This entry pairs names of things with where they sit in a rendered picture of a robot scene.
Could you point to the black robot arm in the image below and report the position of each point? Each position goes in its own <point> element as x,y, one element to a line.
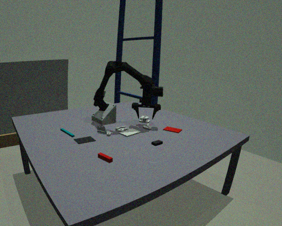
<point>145,81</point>

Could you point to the red rectangular block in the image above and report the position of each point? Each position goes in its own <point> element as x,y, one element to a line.
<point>105,157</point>

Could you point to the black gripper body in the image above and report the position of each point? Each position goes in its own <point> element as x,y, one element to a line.
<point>146,103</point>

